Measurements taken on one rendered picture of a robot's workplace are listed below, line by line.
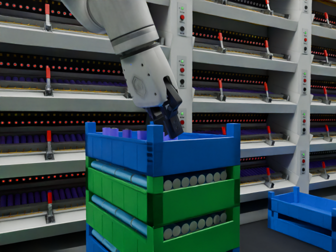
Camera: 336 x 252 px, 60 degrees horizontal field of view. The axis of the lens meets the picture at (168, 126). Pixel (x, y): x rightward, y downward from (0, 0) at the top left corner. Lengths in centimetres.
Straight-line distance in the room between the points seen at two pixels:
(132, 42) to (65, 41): 53
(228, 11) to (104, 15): 87
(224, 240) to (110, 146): 28
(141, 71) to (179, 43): 65
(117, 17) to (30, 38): 53
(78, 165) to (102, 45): 41
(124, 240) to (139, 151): 18
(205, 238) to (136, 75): 31
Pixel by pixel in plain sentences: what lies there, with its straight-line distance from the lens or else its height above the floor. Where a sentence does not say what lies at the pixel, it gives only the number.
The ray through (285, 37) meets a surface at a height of 89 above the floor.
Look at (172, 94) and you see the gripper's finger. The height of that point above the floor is 53.
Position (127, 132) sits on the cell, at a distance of 58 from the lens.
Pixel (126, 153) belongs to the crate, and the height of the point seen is 43.
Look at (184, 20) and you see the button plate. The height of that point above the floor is 86.
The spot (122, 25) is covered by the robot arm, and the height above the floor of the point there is 64.
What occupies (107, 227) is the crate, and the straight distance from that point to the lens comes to 64.
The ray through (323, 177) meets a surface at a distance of 179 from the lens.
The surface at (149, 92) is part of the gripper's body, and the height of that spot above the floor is 53.
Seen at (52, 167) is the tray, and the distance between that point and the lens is 99.
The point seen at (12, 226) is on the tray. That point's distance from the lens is 104.
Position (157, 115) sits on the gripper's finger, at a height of 49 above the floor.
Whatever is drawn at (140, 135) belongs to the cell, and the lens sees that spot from 54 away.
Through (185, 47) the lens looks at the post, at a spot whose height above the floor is 76.
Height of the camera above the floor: 49
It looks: 2 degrees down
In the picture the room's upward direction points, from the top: straight up
